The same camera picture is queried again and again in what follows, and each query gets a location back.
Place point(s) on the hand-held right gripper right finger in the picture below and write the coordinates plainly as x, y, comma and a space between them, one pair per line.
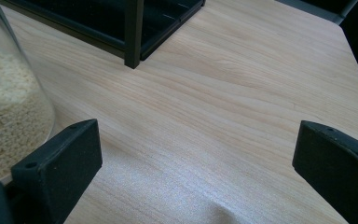
338, 174

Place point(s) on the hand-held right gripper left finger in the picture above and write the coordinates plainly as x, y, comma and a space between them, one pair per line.
59, 168

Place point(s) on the glass jar of beige grains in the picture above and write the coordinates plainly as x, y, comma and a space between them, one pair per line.
9, 102

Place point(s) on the black metal shelf rack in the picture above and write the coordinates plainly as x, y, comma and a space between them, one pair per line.
133, 34

